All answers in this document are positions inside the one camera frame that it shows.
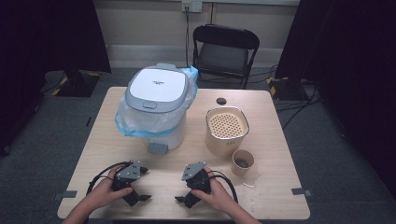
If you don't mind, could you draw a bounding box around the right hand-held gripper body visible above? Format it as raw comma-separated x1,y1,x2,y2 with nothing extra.
181,161,211,192

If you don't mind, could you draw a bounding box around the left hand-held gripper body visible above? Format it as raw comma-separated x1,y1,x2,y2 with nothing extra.
111,160,143,191

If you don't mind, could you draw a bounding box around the brown paper cup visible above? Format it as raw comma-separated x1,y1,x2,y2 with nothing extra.
231,148,255,177

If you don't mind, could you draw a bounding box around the white pedal trash can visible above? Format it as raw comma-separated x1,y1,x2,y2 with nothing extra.
124,63,191,155

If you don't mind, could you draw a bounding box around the person's right hand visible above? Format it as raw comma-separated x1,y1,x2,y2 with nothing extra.
190,166,237,214

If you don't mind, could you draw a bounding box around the person's left hand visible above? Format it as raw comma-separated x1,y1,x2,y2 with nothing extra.
90,164,134,212

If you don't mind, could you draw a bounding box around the beige container with metal rim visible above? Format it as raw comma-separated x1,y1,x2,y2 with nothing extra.
205,105,250,158

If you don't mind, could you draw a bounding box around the blue clear plastic bin liner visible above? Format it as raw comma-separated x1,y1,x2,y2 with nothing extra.
114,65,199,138

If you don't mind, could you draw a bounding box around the water spill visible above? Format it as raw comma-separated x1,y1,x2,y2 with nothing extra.
241,173,262,213

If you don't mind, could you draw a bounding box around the beige perforated strainer insert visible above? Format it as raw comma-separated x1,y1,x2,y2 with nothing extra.
207,108,248,139

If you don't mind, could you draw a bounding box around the grey tape strip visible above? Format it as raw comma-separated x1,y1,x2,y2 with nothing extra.
53,189,78,201
291,187,312,198

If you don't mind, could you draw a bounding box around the black stand base striped tape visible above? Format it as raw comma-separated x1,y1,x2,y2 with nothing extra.
55,69,101,98
266,76,312,101

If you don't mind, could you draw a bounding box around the black folding chair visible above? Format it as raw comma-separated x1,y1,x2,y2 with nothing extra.
191,23,261,91

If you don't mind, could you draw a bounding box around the dark curtain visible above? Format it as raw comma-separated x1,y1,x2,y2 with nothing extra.
0,0,112,157
275,0,396,190

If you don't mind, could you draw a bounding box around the left hand-held gripper black cable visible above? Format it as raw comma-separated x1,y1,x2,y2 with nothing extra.
86,161,132,195

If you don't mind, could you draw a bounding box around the hand-held gripper black cable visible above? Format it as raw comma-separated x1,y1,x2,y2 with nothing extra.
86,161,132,195
206,170,239,204

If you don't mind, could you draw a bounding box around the right hand-held gripper black cable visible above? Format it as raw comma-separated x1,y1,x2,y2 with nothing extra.
206,170,239,204

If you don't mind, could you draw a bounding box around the black floor cable bundle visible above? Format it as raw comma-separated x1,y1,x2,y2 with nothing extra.
275,83,321,130

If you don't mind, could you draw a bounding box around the black power cable on wall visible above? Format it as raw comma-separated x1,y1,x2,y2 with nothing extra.
184,6,191,68

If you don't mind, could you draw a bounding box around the thin wall conduit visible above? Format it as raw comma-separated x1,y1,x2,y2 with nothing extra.
209,2,217,26

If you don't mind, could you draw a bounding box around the white wall socket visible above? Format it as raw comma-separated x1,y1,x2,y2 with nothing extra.
181,0,204,13

